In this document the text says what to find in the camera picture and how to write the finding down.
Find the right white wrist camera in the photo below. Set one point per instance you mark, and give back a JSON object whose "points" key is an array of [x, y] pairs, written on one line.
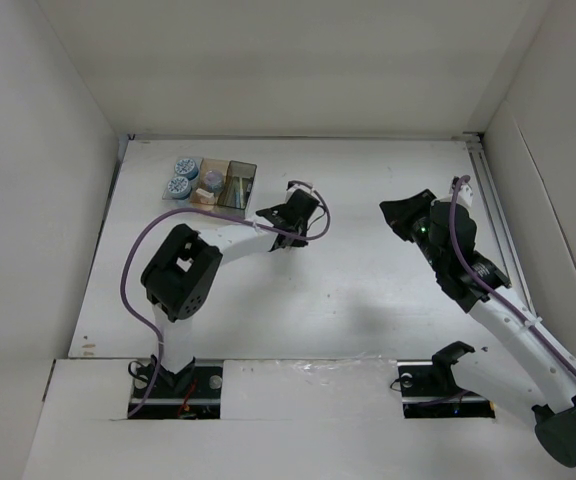
{"points": [[465, 194]]}

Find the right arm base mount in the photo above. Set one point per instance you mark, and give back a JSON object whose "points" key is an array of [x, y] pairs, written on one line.
{"points": [[425, 395]]}

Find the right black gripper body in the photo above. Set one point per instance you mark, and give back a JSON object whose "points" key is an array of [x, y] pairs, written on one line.
{"points": [[420, 225]]}

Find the aluminium rail right side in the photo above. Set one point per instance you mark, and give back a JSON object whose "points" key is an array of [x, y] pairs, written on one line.
{"points": [[497, 220]]}

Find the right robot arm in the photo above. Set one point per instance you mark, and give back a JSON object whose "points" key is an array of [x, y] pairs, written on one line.
{"points": [[544, 395]]}

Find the smoky grey plastic container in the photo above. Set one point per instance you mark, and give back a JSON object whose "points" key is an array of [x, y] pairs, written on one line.
{"points": [[227, 204]]}

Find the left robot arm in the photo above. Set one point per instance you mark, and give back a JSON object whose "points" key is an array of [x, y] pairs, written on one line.
{"points": [[180, 275]]}

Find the amber plastic container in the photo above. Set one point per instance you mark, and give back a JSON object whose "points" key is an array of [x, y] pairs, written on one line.
{"points": [[210, 164]]}

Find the clear plastic container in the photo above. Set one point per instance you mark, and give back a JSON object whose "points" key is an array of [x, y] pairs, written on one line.
{"points": [[186, 201]]}

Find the blue white tape jar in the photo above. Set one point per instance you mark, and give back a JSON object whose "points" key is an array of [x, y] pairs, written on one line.
{"points": [[179, 187], [187, 167]]}

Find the clear jar of paper clips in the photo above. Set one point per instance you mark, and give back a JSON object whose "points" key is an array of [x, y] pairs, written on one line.
{"points": [[214, 180]]}

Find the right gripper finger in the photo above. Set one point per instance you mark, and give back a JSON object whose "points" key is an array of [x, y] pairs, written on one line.
{"points": [[407, 211], [404, 229]]}

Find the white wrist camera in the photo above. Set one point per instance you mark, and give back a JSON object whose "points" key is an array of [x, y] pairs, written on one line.
{"points": [[465, 194], [296, 185]]}

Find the white staple box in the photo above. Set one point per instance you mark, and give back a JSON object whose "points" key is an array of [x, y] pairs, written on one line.
{"points": [[204, 193]]}

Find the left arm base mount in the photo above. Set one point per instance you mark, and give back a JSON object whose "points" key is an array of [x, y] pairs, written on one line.
{"points": [[192, 394]]}

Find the yellow highlighter pen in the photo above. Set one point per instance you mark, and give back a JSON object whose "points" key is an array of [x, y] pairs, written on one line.
{"points": [[248, 184]]}

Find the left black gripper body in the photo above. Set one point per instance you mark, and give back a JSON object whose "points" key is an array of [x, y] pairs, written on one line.
{"points": [[302, 230]]}

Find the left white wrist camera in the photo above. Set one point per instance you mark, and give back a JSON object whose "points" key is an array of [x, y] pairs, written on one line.
{"points": [[296, 185]]}

